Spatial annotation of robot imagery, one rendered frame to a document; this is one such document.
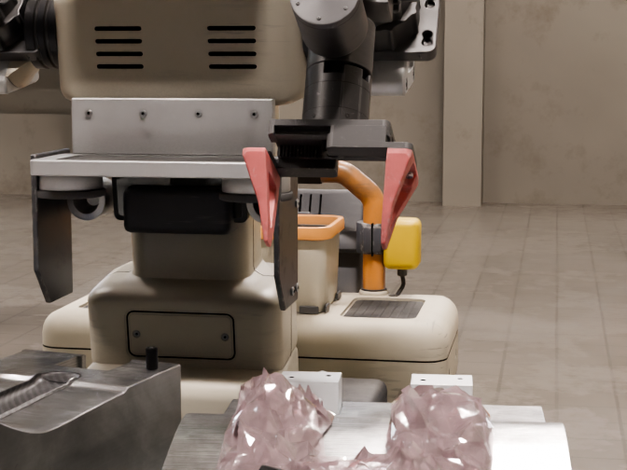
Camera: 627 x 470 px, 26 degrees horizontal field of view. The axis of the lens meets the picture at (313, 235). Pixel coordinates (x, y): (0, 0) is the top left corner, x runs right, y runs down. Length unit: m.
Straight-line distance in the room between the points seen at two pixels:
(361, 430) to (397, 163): 0.27
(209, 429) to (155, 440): 0.20
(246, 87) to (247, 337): 0.27
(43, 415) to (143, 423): 0.11
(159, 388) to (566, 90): 9.94
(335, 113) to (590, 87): 9.86
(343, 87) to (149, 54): 0.38
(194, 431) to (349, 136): 0.31
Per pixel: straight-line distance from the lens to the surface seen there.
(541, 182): 11.01
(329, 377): 1.12
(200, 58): 1.45
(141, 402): 1.09
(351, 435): 0.91
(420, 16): 1.45
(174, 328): 1.50
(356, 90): 1.15
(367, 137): 1.11
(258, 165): 1.12
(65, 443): 1.00
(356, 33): 1.12
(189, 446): 0.91
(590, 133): 10.99
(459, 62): 10.70
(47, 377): 1.12
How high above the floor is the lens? 1.14
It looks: 7 degrees down
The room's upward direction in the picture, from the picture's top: straight up
